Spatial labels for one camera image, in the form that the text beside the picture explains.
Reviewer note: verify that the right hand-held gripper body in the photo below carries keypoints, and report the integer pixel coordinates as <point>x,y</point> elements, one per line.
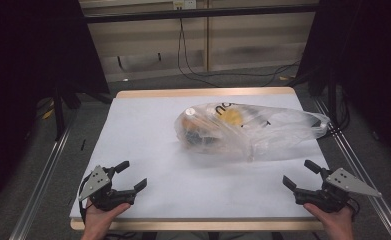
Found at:
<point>336,190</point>

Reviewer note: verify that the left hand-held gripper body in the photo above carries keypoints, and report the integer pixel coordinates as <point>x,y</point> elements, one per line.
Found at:
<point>98,186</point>

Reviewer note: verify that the clear plastic bag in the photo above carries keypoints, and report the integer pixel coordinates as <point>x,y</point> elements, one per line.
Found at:
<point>249,131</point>

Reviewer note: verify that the person's left hand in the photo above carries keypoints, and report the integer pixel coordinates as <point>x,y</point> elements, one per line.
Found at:
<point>99,218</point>

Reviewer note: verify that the person's right hand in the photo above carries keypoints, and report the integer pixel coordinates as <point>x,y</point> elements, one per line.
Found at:
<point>331,221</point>

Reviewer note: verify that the white table mat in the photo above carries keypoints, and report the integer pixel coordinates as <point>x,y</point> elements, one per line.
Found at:
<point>196,160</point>

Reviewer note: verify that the bottle with white cap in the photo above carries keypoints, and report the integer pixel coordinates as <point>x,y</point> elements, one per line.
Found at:
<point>196,125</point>

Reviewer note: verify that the yellow item in bag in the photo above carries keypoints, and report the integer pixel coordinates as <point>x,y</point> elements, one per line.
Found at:
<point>232,116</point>

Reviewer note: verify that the black curtain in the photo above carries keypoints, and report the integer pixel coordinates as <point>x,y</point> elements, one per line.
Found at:
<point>33,83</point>
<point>363,66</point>

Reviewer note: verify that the black horizontal bar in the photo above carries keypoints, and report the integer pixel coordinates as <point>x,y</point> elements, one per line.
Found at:
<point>199,12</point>

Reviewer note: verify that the metal floor rail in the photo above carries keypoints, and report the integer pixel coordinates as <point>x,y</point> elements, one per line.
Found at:
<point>39,186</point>
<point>359,166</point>

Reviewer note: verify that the white wall socket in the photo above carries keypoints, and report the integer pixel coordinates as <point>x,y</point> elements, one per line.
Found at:
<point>184,4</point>

